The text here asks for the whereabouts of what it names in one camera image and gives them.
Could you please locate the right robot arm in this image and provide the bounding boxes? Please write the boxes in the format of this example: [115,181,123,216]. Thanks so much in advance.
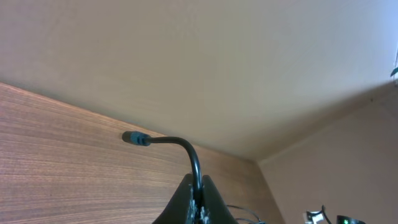
[336,215,366,224]

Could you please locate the right camera black cable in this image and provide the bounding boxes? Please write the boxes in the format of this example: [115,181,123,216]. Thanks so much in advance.
[320,205,332,224]

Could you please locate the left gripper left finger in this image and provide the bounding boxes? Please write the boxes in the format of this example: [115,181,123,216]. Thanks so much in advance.
[152,174,195,224]

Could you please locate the black thick usb cable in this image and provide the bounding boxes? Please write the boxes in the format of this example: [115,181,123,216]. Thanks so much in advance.
[121,131,203,200]

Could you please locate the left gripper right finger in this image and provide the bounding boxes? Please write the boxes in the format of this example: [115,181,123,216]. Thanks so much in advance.
[200,175,238,224]

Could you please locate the black thin usb cable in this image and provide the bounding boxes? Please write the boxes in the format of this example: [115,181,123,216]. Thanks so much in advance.
[226,204,268,224]

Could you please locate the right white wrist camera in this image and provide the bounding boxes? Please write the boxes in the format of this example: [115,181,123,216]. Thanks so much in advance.
[303,211,324,224]

